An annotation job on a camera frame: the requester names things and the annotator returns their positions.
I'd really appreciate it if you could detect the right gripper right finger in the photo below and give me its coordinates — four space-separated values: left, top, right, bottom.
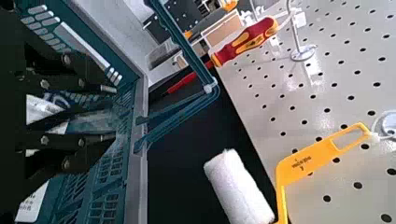
24 43 119 94

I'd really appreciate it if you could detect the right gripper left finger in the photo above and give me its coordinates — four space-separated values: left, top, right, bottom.
24 132 118 188

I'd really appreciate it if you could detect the white packaged item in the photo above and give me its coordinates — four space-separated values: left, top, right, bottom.
13 94 71 224

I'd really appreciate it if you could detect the black display stand base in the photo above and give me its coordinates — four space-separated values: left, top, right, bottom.
146 55 281 224

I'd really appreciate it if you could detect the cardboard box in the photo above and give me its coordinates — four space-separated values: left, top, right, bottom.
204 12 247 48

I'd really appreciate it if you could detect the red yellow screwdriver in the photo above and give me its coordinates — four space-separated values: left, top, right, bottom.
162 16 279 96

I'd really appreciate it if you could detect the white pegboard panel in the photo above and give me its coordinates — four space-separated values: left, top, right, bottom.
214 0 396 224

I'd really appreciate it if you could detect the blue plastic crate with handle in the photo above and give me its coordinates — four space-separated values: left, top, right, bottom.
13 0 220 224

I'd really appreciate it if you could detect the yellow handled paint roller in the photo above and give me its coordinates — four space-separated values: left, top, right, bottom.
203 121 375 224

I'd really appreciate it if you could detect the white wire stand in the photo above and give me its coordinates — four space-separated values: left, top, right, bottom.
274 0 318 62

